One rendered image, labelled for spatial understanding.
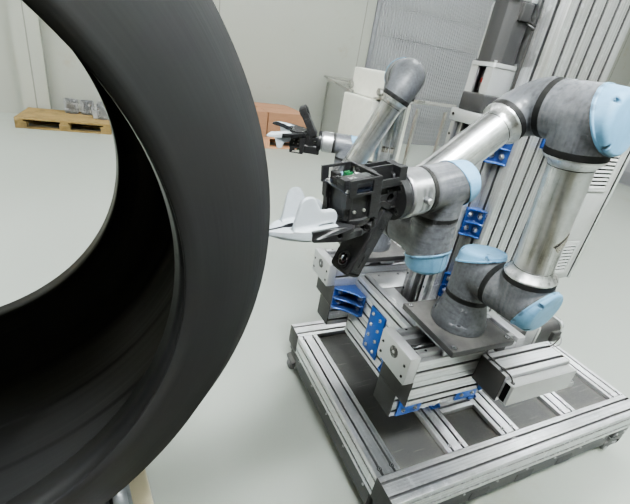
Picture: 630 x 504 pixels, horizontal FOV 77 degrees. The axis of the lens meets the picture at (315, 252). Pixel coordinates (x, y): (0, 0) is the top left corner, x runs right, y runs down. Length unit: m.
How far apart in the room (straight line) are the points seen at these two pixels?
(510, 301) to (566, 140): 0.37
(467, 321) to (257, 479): 0.91
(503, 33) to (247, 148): 1.02
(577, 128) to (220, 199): 0.72
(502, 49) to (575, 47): 0.18
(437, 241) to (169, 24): 0.54
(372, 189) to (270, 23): 6.62
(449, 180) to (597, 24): 0.79
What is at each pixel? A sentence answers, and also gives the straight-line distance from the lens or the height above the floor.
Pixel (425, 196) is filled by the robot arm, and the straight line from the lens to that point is 0.61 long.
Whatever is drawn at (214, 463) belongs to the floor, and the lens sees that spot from 1.62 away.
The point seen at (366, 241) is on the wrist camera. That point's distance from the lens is 0.58.
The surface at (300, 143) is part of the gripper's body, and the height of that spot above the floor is 1.03.
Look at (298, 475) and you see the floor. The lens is 1.61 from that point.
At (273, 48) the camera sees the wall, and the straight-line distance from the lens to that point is 7.11.
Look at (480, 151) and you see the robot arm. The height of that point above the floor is 1.21.
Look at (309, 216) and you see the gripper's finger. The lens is 0.50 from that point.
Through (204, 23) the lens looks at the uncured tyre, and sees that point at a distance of 0.26.
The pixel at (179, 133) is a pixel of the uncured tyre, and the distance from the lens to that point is 0.24.
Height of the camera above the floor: 1.33
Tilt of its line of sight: 26 degrees down
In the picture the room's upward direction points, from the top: 10 degrees clockwise
